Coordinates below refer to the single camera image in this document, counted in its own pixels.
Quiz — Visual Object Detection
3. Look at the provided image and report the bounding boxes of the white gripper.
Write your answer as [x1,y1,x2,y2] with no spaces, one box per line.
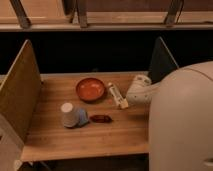
[126,74,160,106]

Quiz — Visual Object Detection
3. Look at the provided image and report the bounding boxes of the white plastic bottle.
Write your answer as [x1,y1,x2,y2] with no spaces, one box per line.
[108,82,128,109]

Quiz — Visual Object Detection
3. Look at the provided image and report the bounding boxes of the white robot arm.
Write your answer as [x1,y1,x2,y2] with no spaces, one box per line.
[126,61,213,171]

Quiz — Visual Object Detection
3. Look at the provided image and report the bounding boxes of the orange ceramic bowl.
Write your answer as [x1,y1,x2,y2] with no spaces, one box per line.
[76,78,106,102]

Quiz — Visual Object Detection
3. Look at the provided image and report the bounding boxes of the right wooden side panel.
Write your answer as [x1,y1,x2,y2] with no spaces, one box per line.
[148,37,179,83]

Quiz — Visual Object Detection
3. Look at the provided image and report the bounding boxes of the wooden side panel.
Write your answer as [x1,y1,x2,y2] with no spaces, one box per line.
[148,37,179,83]
[0,40,42,171]

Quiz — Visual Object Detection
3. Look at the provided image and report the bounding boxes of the dark red small object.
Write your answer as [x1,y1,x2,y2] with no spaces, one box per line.
[90,115,113,123]

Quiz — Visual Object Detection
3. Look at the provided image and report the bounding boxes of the light blue cup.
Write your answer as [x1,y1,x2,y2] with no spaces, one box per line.
[78,108,89,127]

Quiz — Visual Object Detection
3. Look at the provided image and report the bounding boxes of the white paper cup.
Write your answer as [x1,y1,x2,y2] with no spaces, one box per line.
[61,103,79,128]

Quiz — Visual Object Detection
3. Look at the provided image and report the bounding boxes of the left wooden side panel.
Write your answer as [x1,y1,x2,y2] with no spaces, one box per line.
[0,40,42,171]

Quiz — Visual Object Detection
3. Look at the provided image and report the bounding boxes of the wooden shelf with brackets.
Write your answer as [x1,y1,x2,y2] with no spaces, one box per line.
[0,0,213,32]

